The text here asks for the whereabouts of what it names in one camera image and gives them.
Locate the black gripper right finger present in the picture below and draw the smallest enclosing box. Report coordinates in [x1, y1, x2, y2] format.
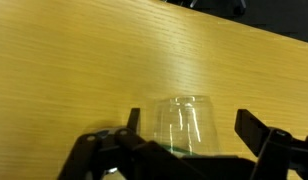
[234, 108, 308, 180]

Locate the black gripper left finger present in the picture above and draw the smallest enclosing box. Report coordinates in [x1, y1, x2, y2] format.
[57, 107, 208, 180]

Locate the clear plastic cup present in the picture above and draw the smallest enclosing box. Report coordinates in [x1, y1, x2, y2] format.
[150, 95, 222, 158]

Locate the black swivel chair base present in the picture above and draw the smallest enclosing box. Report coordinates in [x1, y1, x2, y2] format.
[160, 0, 248, 16]

